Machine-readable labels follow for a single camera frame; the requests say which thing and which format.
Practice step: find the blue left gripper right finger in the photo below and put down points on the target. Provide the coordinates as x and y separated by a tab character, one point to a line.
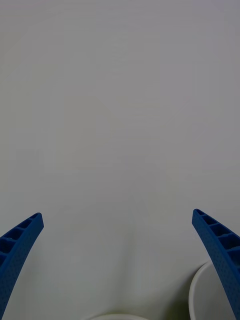
220	255

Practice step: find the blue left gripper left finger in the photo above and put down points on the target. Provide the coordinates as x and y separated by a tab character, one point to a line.
15	260

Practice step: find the grey plastic bin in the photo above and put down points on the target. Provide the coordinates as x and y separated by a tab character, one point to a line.
207	295

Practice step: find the yellow-green plastic bin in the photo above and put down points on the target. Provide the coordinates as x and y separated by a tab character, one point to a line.
120	318

